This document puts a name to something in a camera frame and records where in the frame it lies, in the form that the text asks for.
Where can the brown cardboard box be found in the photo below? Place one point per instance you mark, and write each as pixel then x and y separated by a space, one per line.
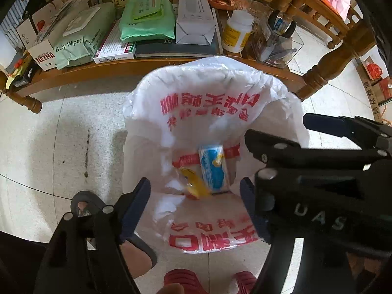
pixel 372 98

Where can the white red-printed plastic bag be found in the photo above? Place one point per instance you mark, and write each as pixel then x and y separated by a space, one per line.
pixel 214 79

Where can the red slipper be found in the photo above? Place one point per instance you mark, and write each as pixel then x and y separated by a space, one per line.
pixel 183 278

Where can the clear plastic organizer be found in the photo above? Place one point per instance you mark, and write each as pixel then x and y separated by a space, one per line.
pixel 275 52

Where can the dark cloth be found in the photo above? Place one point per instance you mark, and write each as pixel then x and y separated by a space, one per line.
pixel 378 21

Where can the white cardboard box red label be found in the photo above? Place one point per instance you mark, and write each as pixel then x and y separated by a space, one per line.
pixel 46 58

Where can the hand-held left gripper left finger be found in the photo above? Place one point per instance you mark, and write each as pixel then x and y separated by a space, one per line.
pixel 134 208

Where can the black orange toy blaster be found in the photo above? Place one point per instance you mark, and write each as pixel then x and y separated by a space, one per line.
pixel 24 70

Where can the yellow wrapper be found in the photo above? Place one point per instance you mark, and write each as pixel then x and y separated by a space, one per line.
pixel 196 186

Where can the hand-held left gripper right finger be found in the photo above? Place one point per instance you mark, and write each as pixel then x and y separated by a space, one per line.
pixel 249 202

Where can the bright green wipes pack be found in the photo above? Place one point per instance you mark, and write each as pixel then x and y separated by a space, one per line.
pixel 147 27

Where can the pale green baby wipes pack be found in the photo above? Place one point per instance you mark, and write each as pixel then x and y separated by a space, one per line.
pixel 79 36

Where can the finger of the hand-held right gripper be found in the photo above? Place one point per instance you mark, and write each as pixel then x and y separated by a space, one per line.
pixel 337 125
pixel 291 153

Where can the red white flat box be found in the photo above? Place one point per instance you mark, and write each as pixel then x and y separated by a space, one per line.
pixel 111 49

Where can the black scissors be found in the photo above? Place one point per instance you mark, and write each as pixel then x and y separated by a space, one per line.
pixel 286 27

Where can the white bottle yellow label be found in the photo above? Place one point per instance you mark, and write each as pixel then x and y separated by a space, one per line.
pixel 235 36

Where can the wooden coffee table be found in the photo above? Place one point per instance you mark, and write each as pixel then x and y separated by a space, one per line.
pixel 92 70

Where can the person's foot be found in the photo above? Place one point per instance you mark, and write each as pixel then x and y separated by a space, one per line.
pixel 134 263

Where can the blue white packet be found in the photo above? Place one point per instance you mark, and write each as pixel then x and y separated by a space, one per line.
pixel 214 168

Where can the dark hardcover book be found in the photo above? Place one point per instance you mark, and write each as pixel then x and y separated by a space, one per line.
pixel 171 49

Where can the long white carton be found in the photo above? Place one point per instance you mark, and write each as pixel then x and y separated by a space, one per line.
pixel 193 9

